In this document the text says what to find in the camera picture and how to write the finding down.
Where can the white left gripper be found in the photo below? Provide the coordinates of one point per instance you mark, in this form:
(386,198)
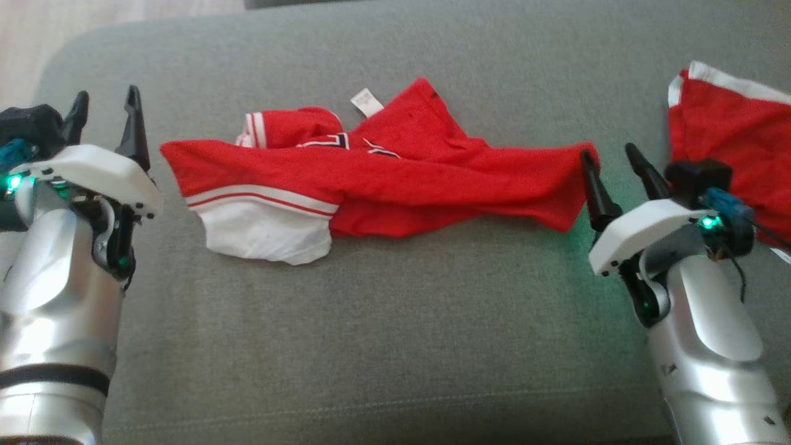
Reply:
(93,170)

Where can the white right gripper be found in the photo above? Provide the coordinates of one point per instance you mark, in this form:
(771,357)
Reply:
(642,232)

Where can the red jersey with black print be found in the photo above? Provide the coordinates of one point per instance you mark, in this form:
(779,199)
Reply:
(741,130)

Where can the red garment with white sleeve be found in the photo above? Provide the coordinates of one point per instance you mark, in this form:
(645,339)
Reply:
(395,185)

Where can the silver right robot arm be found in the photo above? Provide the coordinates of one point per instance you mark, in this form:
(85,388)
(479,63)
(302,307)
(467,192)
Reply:
(710,346)

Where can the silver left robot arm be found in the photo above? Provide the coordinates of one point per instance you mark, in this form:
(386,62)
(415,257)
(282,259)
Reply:
(49,296)

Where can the grey fabric ottoman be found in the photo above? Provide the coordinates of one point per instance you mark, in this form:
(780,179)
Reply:
(395,346)

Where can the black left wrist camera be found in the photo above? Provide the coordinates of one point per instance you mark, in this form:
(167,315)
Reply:
(31,123)

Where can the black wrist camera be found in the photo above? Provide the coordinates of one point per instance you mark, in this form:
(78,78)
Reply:
(31,123)
(698,179)

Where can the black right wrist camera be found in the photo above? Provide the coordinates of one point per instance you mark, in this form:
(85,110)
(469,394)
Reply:
(698,179)

